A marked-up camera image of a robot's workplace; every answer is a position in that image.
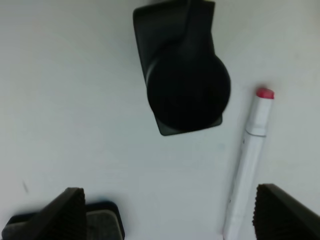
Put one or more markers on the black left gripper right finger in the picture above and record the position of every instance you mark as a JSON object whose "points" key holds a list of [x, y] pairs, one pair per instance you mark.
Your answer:
{"points": [[279, 216]]}

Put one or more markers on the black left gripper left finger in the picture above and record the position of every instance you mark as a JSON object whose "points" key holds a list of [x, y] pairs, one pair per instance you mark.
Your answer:
{"points": [[62, 219]]}

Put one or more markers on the black whiteboard eraser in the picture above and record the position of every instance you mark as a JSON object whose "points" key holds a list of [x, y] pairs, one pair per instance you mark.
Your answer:
{"points": [[103, 222]]}

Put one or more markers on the white marker red cap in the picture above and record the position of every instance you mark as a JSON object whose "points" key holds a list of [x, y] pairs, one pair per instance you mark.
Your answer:
{"points": [[253, 139]]}

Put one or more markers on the black bottle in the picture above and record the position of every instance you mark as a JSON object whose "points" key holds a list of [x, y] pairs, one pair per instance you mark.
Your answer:
{"points": [[188, 87]]}

